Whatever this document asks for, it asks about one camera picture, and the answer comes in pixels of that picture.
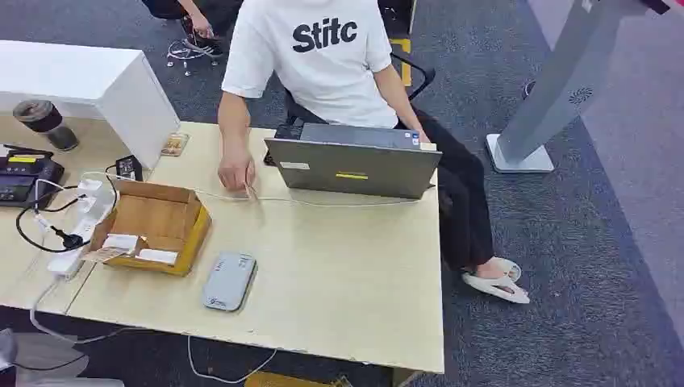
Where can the person's right hand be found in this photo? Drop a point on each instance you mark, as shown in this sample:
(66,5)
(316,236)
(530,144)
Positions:
(235,170)

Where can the person's left hand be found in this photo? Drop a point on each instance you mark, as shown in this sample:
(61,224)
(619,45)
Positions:
(422,135)

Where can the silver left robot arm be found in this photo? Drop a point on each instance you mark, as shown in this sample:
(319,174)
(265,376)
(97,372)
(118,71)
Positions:
(45,355)

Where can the small printed card packet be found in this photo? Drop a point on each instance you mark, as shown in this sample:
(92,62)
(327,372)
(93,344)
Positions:
(175,144)

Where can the grey laptop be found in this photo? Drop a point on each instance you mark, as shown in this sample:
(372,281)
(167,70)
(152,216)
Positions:
(352,166)

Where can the open wooden card box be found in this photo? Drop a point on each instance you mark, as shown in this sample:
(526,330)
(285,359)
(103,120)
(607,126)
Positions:
(155,219)

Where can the black power adapter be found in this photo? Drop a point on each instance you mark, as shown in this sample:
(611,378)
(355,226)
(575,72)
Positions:
(129,168)

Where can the grey flat card reader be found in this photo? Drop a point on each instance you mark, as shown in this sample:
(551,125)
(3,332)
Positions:
(230,281)

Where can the seated person in white shirt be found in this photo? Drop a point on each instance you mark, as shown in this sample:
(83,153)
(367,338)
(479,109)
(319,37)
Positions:
(320,80)

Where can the white card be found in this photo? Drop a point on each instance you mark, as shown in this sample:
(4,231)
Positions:
(156,257)
(121,242)

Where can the silver chair base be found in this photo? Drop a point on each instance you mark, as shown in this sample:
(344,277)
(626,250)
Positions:
(184,53)

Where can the grey kiosk stand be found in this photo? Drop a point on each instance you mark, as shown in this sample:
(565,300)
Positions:
(561,85)

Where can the pale slipper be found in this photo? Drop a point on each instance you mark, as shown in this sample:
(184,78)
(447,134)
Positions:
(494,287)
(507,267)

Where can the person in dark clothes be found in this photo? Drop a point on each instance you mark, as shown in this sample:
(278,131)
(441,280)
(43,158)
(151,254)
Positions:
(211,13)

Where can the white power strip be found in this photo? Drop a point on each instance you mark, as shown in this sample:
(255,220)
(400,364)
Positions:
(80,221)

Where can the white cabinet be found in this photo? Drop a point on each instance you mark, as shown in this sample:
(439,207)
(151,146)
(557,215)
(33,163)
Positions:
(91,85)

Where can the dark drink cup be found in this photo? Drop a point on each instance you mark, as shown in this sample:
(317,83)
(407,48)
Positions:
(45,124)

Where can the black desk terminal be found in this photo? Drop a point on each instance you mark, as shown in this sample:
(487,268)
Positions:
(24,173)

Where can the yellow box under desk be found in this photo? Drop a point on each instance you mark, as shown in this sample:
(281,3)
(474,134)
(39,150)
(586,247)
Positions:
(288,380)

